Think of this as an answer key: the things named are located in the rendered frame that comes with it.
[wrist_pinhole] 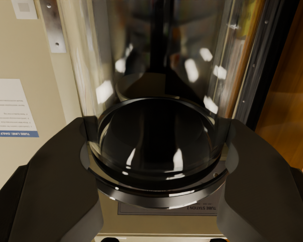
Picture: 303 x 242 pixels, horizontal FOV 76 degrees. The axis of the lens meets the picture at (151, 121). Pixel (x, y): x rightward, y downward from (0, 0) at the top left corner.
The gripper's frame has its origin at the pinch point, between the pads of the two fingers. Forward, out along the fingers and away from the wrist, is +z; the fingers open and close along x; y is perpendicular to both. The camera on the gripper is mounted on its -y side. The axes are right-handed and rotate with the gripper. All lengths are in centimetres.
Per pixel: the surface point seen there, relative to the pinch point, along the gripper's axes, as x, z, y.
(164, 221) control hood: 2.1, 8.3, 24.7
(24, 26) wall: -43, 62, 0
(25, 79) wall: -48, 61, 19
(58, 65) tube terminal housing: -14.3, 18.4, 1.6
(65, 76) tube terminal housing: -13.7, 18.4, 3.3
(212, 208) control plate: 10.4, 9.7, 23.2
